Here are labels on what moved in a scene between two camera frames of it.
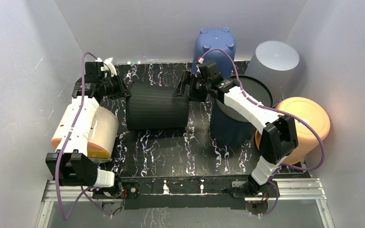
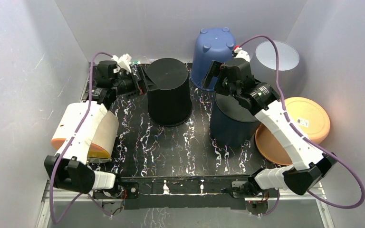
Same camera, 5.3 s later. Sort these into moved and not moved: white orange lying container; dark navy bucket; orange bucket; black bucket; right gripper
Moved: right gripper; black bucket
Not moved: dark navy bucket; white orange lying container; orange bucket
